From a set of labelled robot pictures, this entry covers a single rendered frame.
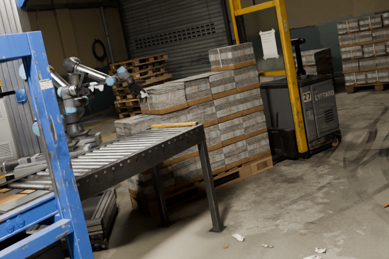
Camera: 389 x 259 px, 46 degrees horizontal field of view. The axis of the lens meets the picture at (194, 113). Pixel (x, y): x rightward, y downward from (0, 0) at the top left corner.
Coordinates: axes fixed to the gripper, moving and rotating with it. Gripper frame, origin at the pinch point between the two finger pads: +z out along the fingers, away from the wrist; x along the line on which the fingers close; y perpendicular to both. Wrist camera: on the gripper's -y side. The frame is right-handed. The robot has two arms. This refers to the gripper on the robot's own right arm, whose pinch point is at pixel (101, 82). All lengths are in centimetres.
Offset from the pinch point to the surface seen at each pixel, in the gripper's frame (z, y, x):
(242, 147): 34, 71, -171
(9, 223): 20, 63, 110
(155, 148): 37, 47, 5
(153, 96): -15, 12, -96
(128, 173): 32, 57, 31
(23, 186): -11, 55, 69
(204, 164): 45, 66, -47
